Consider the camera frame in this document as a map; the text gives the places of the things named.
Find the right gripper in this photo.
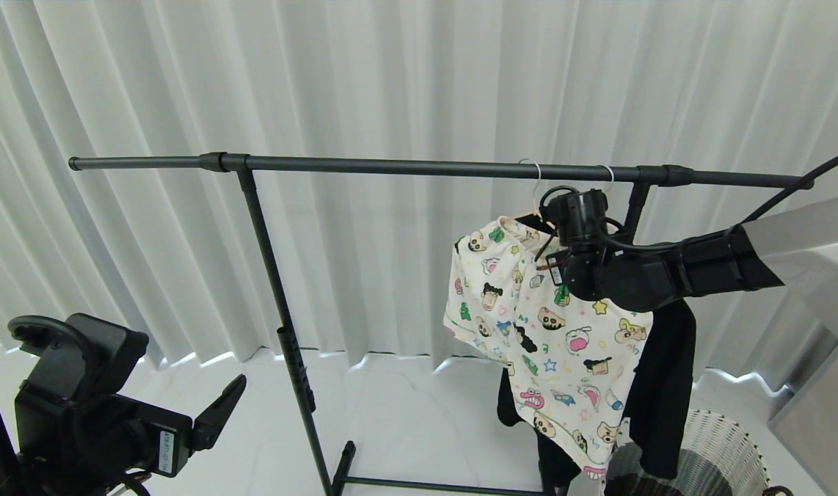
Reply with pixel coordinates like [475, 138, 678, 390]
[545, 247, 604, 302]

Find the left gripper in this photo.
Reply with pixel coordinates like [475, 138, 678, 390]
[14, 373, 248, 479]

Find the cream printed garment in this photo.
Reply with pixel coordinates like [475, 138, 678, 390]
[442, 215, 655, 483]

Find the black garment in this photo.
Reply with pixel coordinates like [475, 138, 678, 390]
[495, 212, 697, 491]

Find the black clothes rack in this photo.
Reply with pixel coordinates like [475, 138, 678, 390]
[68, 151, 815, 496]

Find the white laundry basket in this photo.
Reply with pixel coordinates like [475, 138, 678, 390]
[602, 409, 797, 496]

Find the white curtain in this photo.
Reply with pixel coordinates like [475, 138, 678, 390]
[0, 0, 838, 393]

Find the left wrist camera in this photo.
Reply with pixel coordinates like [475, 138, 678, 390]
[8, 313, 150, 415]

